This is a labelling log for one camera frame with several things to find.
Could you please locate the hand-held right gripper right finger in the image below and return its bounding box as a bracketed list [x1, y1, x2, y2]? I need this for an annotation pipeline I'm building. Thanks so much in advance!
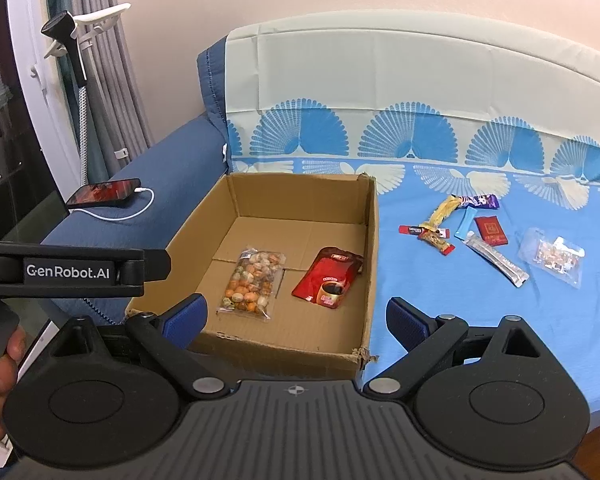
[362, 297, 544, 401]

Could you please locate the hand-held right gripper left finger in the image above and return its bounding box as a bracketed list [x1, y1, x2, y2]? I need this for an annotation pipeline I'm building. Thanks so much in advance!
[50, 293, 236, 404]

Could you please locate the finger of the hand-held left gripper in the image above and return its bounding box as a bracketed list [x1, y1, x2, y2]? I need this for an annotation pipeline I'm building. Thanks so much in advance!
[142, 248, 174, 284]

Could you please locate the brown cardboard box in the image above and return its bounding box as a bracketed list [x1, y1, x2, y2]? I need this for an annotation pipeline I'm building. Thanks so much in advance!
[125, 171, 381, 382]

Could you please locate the long silver packet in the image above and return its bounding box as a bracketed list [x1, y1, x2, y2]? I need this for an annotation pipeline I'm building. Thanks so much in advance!
[465, 232, 531, 289]

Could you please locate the yellow snack packet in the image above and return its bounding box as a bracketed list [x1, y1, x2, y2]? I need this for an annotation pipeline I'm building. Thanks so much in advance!
[420, 196, 464, 233]

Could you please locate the red square packet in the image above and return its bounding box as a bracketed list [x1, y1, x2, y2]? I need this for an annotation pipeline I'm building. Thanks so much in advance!
[474, 216, 510, 247]

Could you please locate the purple snack packet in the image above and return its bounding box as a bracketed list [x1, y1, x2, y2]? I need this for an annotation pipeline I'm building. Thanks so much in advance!
[460, 194, 501, 210]

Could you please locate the clear bag of candies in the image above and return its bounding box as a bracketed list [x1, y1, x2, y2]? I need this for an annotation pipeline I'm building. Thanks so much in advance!
[517, 227, 586, 289]

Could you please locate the clear bag of mixed nuts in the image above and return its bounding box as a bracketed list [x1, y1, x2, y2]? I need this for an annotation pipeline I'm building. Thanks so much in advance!
[216, 246, 287, 322]

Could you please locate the blue fan print bedsheet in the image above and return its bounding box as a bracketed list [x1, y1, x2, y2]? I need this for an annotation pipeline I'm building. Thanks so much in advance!
[224, 12, 600, 433]

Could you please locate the black smartphone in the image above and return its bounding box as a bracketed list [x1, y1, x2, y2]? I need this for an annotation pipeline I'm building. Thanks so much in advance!
[66, 178, 142, 209]

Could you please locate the red coffee pouch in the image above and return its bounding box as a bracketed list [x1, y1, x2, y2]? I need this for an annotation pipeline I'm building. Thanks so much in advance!
[291, 246, 365, 312]

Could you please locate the red coffee stick sachet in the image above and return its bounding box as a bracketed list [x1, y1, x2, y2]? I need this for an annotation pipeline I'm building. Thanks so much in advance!
[398, 226, 452, 239]

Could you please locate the light blue sachet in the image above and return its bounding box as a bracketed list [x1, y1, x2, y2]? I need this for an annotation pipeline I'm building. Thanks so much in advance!
[454, 208, 477, 241]

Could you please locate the dark glass door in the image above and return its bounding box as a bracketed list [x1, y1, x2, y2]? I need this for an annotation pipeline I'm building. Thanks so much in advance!
[0, 0, 72, 243]

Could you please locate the black gooseneck stand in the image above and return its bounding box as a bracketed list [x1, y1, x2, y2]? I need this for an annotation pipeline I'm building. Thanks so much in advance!
[41, 14, 90, 187]

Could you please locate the white phone holder clamp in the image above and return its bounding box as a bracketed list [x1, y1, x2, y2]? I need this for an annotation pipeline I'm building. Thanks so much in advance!
[30, 3, 132, 77]

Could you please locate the white charging cable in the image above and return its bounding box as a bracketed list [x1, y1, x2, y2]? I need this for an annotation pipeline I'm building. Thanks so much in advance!
[75, 187, 155, 222]

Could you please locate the dark blue padded bed frame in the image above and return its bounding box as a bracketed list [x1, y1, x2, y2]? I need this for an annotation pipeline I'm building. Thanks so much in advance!
[45, 35, 231, 328]

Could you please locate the white door frame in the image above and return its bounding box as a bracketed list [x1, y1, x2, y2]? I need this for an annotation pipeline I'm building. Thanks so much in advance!
[5, 0, 87, 197]

